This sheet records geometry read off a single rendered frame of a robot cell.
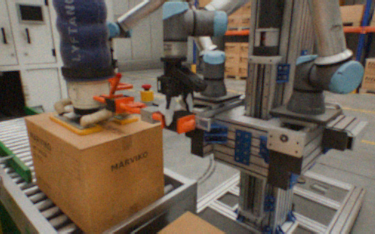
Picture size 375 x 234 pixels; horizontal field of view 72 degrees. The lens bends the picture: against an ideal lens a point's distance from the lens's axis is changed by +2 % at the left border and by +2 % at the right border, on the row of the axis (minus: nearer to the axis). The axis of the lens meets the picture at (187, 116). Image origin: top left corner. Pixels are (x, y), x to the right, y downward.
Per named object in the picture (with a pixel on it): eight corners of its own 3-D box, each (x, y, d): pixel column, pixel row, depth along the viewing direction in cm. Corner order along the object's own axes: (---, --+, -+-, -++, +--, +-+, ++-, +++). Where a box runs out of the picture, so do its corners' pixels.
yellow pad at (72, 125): (49, 119, 127) (47, 109, 126) (70, 115, 134) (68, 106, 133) (80, 136, 105) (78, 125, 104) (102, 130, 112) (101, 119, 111)
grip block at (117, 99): (104, 110, 106) (103, 96, 105) (124, 106, 113) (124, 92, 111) (115, 114, 101) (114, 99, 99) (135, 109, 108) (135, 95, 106)
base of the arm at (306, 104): (294, 104, 121) (296, 83, 118) (329, 109, 111) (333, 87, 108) (280, 110, 110) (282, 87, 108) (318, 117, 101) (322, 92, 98)
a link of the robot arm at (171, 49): (193, 42, 78) (173, 42, 72) (193, 58, 79) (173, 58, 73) (176, 41, 83) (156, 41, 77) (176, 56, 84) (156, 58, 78)
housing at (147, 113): (139, 121, 93) (138, 108, 91) (154, 116, 97) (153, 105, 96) (152, 124, 88) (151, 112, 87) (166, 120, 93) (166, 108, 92)
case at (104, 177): (36, 186, 142) (24, 117, 131) (102, 161, 171) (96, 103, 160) (92, 240, 104) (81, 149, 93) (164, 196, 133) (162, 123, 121)
